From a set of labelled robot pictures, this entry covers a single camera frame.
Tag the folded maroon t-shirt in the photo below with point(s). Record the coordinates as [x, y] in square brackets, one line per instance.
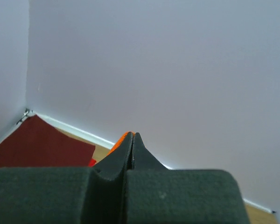
[37, 144]

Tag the aluminium frame rail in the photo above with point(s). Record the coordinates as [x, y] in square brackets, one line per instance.
[67, 128]

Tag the orange t-shirt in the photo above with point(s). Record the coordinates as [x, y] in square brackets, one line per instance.
[117, 143]

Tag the folded red t-shirt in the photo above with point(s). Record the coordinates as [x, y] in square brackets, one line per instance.
[92, 162]

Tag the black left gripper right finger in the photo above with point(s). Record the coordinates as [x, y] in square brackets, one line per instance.
[158, 195]

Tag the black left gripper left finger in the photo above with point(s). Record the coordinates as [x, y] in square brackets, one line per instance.
[67, 195]

